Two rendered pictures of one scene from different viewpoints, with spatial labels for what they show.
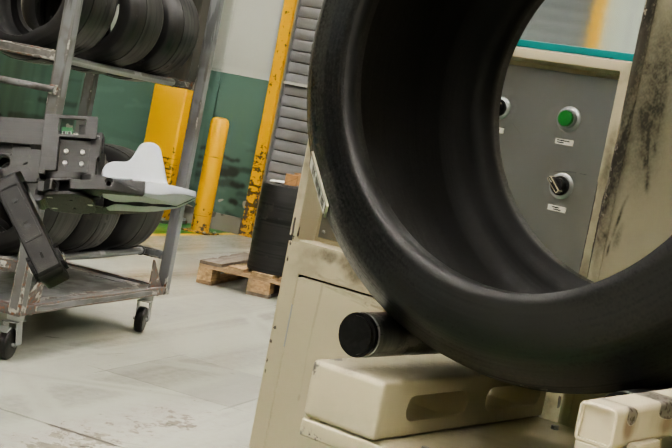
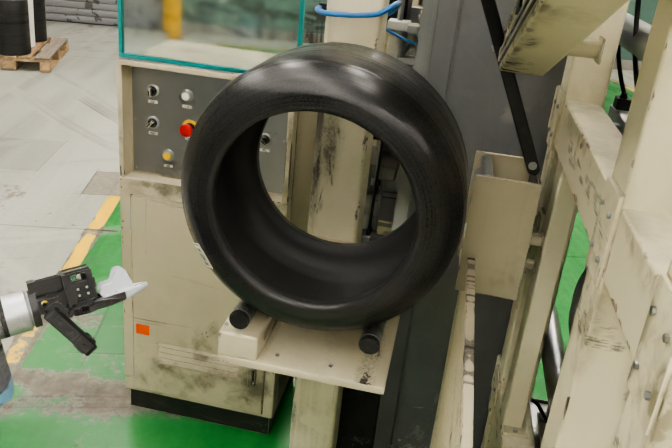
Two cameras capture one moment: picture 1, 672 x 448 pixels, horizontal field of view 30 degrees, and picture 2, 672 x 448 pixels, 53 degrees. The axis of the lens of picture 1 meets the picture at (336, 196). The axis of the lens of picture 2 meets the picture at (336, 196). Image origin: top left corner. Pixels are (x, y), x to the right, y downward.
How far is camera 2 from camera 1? 0.70 m
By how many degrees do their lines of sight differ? 32
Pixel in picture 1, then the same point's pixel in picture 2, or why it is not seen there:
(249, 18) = not seen: outside the picture
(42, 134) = (61, 283)
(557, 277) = (304, 241)
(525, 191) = not seen: hidden behind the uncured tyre
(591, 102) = not seen: hidden behind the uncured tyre
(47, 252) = (86, 342)
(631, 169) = (323, 175)
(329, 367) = (227, 334)
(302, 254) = (130, 184)
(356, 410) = (245, 350)
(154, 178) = (127, 286)
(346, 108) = (215, 228)
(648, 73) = (326, 131)
